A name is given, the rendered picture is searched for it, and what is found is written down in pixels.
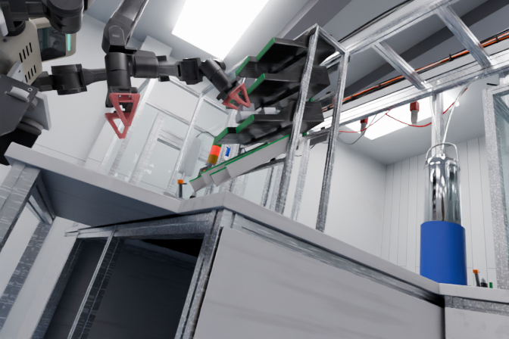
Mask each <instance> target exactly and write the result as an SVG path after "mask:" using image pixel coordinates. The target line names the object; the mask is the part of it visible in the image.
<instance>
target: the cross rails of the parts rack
mask: <svg viewBox="0 0 509 339"><path fill-rule="evenodd" d="M307 51H308V50H305V51H303V52H302V53H301V54H299V55H297V56H296V57H294V58H293V59H291V60H290V61H288V62H286V63H284V64H283V65H282V66H280V67H278V68H276V69H275V70H274V71H272V72H271V74H278V73H279V72H281V71H282V70H284V69H286V68H287V67H289V66H291V65H292V64H294V63H295V62H297V61H299V60H301V59H302V58H304V57H305V56H306V55H307ZM340 61H341V58H340V59H338V60H336V61H334V62H332V63H331V64H328V65H326V68H327V70H329V69H331V68H333V67H334V66H336V65H338V64H340ZM299 88H300V85H298V86H296V87H295V88H293V89H290V90H288V91H287V92H284V93H282V94H281V95H279V96H277V97H275V98H273V99H271V100H269V101H268V102H266V103H264V104H262V105H260V106H258V107H256V108H255V111H257V112H258V111H260V110H261V108H262V107H263V106H265V105H268V106H270V105H272V104H275V103H277V102H278V101H281V100H283V99H284V98H287V97H289V96H290V95H293V94H295V93H296V92H298V91H299ZM335 96H336V90H335V91H334V92H331V93H329V94H327V95H324V96H323V97H320V98H318V99H316V100H314V101H317V102H323V101H325V100H327V99H330V98H332V97H335ZM291 128H292V124H291V125H288V126H285V127H283V128H281V129H278V130H276V131H274V132H271V133H268V134H266V135H263V136H261V137H259V138H256V139H253V140H251V141H249V142H246V143H244V144H242V145H240V148H241V149H244V148H247V147H250V146H252V145H256V144H257V143H260V142H263V141H266V140H268V139H270V138H273V137H276V136H278V135H282V134H283V133H286V132H289V131H291ZM329 132H330V127H328V128H325V129H321V130H319V131H316V132H313V133H311V134H308V135H304V136H303V137H300V140H301V142H303V141H306V140H308V139H311V138H315V137H317V136H320V135H324V134H327V133H329Z"/></svg>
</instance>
